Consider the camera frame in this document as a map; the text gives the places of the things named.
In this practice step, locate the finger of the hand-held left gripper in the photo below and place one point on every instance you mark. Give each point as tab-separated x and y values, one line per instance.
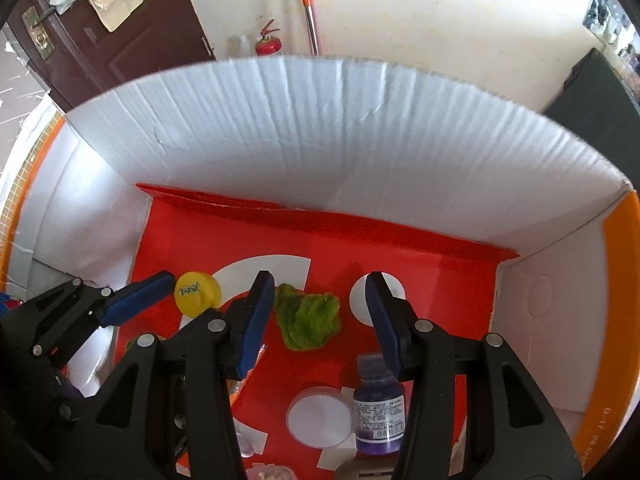
65	335
137	297

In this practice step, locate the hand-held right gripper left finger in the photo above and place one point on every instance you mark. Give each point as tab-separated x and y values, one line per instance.
257	322

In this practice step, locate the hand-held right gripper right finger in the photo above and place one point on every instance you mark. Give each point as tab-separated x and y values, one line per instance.
384	327

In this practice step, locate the yellow round lid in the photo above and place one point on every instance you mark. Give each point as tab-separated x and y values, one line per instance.
196	292

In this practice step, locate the purple bottle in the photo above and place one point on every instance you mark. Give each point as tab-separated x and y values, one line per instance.
377	410

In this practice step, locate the clear plastic box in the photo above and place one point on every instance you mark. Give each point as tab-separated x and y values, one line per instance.
270	472

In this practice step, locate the orange cardboard box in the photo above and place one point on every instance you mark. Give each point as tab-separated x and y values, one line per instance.
350	135

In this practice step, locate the dark brown door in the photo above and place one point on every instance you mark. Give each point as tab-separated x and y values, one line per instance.
125	50

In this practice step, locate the red fire extinguisher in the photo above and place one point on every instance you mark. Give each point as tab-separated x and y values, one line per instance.
267	45

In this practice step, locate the side table with dark cloth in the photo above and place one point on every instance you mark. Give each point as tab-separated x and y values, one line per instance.
595	95

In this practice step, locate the wall mirror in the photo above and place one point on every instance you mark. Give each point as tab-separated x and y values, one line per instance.
602	12

